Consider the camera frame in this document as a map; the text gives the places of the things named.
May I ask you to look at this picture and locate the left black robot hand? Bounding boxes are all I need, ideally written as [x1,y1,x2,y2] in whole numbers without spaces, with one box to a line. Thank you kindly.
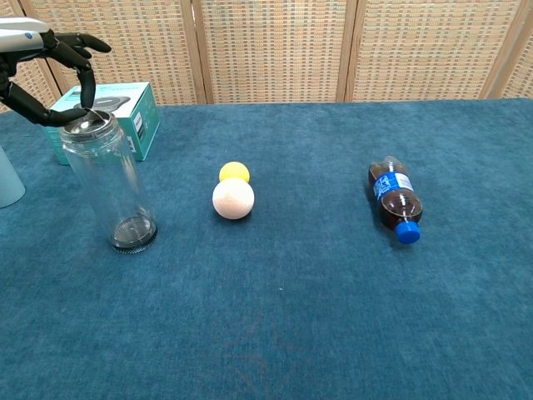
[0,17,112,128]

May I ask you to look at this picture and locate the teal product box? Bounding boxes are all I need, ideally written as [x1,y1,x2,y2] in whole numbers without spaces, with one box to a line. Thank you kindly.
[38,81,162,167]

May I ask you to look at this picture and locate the light teal cup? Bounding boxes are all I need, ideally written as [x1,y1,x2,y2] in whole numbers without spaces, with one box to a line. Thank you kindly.
[0,145,27,209]

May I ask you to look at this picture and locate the clear glass jar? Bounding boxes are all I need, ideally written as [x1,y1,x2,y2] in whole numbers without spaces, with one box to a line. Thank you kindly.
[57,109,159,254]

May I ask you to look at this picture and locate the yellow ball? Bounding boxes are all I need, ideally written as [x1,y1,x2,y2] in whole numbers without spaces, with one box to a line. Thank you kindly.
[218,161,252,183]

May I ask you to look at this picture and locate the woven folding screen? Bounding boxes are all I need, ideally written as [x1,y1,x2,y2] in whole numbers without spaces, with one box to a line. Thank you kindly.
[0,0,533,114]

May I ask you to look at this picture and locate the pale pink ball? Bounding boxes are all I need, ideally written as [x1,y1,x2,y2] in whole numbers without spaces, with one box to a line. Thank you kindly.
[212,178,256,220]

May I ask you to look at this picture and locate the teal velvet tablecloth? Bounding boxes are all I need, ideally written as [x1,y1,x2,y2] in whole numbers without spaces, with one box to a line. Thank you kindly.
[0,97,533,400]

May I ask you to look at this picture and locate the cola bottle with blue cap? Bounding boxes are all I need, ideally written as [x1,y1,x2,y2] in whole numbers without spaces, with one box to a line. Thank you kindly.
[367,155,424,244]

